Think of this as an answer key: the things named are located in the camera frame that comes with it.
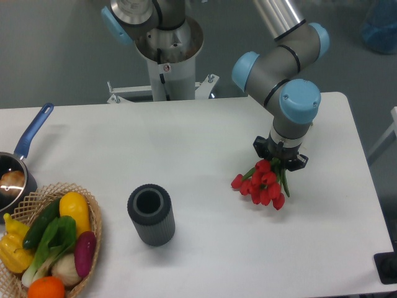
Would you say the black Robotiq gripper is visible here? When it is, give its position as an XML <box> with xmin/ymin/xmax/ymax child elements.
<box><xmin>253</xmin><ymin>136</ymin><xmax>308</xmax><ymax>171</ymax></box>

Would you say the red tulip bouquet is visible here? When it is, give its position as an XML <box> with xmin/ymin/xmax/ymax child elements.
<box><xmin>231</xmin><ymin>158</ymin><xmax>290</xmax><ymax>210</ymax></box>

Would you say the dark grey ribbed vase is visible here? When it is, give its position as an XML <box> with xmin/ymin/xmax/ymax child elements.
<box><xmin>127</xmin><ymin>184</ymin><xmax>176</xmax><ymax>246</ymax></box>

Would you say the blue translucent container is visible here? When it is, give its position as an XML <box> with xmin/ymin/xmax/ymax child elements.
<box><xmin>360</xmin><ymin>0</ymin><xmax>396</xmax><ymax>55</ymax></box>

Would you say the black device at table edge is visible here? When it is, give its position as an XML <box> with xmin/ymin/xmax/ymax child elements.
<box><xmin>373</xmin><ymin>252</ymin><xmax>396</xmax><ymax>284</ymax></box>

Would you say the purple eggplant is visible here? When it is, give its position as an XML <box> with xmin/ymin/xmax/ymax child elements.
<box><xmin>74</xmin><ymin>231</ymin><xmax>97</xmax><ymax>278</ymax></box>

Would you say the green bok choy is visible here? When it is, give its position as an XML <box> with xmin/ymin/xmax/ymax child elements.
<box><xmin>22</xmin><ymin>215</ymin><xmax>77</xmax><ymax>287</ymax></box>

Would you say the green cucumber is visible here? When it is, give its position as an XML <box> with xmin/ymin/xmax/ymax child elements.
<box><xmin>22</xmin><ymin>198</ymin><xmax>60</xmax><ymax>250</ymax></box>

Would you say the beige garlic bulb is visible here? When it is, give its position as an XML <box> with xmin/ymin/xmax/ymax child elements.
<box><xmin>51</xmin><ymin>253</ymin><xmax>82</xmax><ymax>287</ymax></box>

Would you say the brown bread in pan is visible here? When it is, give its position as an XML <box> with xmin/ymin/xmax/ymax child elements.
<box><xmin>1</xmin><ymin>170</ymin><xmax>25</xmax><ymax>199</ymax></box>

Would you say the orange fruit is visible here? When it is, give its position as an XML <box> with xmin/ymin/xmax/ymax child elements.
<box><xmin>27</xmin><ymin>276</ymin><xmax>65</xmax><ymax>298</ymax></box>

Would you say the yellow bell pepper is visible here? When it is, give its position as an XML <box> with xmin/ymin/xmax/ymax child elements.
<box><xmin>1</xmin><ymin>213</ymin><xmax>35</xmax><ymax>274</ymax></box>

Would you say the woven wicker basket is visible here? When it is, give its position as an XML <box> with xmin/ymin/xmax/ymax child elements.
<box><xmin>1</xmin><ymin>183</ymin><xmax>102</xmax><ymax>297</ymax></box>

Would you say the white metal base frame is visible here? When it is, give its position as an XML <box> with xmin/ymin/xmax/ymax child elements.
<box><xmin>106</xmin><ymin>73</ymin><xmax>220</xmax><ymax>104</ymax></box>

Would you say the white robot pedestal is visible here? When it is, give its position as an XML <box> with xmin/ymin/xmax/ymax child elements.
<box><xmin>140</xmin><ymin>53</ymin><xmax>197</xmax><ymax>102</ymax></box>

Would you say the white chair frame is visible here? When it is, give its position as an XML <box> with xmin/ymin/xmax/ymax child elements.
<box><xmin>367</xmin><ymin>106</ymin><xmax>396</xmax><ymax>166</ymax></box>

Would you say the blue handled saucepan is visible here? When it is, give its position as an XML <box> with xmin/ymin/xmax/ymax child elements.
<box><xmin>1</xmin><ymin>103</ymin><xmax>54</xmax><ymax>214</ymax></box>

